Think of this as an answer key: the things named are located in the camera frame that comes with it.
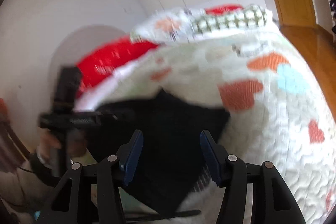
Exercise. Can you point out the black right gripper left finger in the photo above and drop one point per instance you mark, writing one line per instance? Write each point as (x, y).
(90, 194)

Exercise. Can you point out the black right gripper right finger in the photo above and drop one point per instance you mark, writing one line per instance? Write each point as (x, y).
(273, 201)

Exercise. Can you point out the black pants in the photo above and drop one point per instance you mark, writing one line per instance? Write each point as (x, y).
(171, 164)

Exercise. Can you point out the person's left hand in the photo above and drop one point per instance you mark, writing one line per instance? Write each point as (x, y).
(77, 146)

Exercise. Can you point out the red Happy pillow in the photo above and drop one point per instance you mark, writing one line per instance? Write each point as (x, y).
(101, 62)

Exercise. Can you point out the round grey headboard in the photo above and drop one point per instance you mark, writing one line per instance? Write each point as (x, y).
(77, 45)

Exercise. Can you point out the heart patterned quilt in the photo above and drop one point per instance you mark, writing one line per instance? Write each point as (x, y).
(278, 111)

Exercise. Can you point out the floral white pillow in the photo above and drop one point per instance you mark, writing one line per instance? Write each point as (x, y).
(169, 27)

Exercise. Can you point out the green white patterned pillow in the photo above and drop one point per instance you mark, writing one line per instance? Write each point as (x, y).
(231, 17)

